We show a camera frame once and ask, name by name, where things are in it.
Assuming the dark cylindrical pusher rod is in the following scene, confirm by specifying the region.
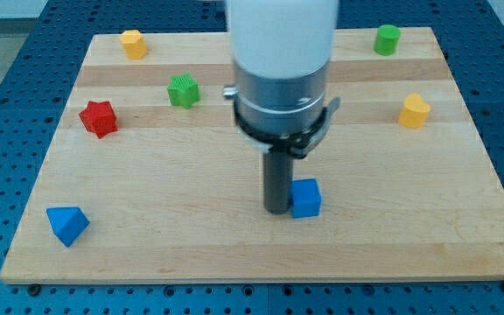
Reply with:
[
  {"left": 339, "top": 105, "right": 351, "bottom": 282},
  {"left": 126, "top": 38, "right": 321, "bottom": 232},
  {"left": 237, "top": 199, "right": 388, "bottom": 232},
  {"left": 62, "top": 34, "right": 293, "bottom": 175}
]
[{"left": 262, "top": 151, "right": 293, "bottom": 215}]

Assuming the silver flange with black clamp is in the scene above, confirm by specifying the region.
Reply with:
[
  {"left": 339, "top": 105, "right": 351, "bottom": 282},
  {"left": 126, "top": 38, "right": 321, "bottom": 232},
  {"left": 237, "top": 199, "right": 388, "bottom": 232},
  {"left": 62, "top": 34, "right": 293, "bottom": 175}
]
[{"left": 223, "top": 64, "right": 340, "bottom": 159}]

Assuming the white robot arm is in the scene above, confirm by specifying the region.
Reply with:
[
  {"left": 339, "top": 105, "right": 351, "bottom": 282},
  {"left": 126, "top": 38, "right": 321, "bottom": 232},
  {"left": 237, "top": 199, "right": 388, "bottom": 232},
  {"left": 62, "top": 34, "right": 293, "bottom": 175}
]
[{"left": 223, "top": 0, "right": 340, "bottom": 214}]

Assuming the green star block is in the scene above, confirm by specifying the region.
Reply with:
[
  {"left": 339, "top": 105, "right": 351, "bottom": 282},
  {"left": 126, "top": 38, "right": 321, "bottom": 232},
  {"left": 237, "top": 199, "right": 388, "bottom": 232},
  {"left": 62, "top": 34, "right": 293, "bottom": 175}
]
[{"left": 167, "top": 73, "right": 200, "bottom": 109}]

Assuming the red star block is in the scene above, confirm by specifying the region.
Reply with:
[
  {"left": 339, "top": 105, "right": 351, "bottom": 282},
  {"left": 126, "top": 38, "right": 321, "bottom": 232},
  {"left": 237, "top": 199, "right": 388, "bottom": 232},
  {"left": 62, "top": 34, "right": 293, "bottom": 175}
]
[{"left": 79, "top": 101, "right": 118, "bottom": 139}]

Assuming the blue cube block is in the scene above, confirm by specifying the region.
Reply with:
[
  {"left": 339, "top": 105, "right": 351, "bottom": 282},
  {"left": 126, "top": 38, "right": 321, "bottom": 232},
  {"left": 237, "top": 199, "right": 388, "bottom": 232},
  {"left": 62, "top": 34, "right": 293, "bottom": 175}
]
[{"left": 291, "top": 178, "right": 322, "bottom": 219}]

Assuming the green cylinder block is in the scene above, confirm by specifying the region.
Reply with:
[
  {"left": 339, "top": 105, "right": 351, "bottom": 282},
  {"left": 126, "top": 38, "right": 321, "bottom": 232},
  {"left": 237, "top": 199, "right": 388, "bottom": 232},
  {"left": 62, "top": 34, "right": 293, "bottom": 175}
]
[{"left": 373, "top": 24, "right": 401, "bottom": 56}]

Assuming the yellow heart block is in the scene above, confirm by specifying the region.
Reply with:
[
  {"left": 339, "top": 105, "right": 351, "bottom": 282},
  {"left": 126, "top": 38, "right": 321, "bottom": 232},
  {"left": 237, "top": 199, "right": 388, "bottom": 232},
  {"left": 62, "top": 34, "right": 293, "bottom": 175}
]
[{"left": 397, "top": 93, "right": 431, "bottom": 129}]

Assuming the wooden board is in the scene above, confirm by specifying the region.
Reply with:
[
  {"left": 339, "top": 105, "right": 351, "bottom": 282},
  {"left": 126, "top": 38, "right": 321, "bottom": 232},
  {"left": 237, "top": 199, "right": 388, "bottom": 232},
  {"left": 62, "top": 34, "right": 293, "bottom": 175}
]
[{"left": 0, "top": 27, "right": 504, "bottom": 284}]

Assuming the yellow hexagon block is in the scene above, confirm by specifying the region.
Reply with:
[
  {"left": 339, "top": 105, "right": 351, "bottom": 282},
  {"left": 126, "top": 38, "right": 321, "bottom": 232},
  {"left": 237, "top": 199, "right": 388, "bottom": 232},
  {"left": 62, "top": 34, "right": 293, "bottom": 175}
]
[{"left": 119, "top": 30, "right": 148, "bottom": 60}]

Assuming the blue triangle block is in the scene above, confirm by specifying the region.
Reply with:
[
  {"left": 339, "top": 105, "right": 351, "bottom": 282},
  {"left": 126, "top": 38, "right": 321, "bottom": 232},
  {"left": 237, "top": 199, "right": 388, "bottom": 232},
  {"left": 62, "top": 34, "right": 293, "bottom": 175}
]
[{"left": 46, "top": 206, "right": 90, "bottom": 247}]

